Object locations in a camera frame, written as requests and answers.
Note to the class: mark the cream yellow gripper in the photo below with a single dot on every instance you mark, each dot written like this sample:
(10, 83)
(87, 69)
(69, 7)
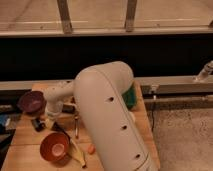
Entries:
(49, 124)

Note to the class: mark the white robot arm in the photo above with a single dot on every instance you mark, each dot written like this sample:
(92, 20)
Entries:
(98, 92)

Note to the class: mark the red bowl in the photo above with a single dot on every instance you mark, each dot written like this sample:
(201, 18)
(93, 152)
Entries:
(54, 147)

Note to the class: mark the purple bowl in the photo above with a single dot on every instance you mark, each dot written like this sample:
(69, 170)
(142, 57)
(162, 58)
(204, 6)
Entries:
(31, 101)

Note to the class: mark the wooden table board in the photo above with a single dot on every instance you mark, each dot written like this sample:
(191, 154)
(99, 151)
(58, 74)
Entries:
(23, 153)

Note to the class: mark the black rectangular block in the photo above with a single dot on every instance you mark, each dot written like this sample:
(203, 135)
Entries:
(68, 109)

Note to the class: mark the metal spoon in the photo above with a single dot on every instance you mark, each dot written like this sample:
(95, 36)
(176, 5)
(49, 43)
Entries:
(76, 126)

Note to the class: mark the banana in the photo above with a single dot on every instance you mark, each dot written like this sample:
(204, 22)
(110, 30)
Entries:
(76, 153)

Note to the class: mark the orange carrot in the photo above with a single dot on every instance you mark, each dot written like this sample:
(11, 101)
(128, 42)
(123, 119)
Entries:
(91, 149)

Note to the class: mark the green plastic tray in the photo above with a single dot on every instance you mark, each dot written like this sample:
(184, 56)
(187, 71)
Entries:
(129, 96)

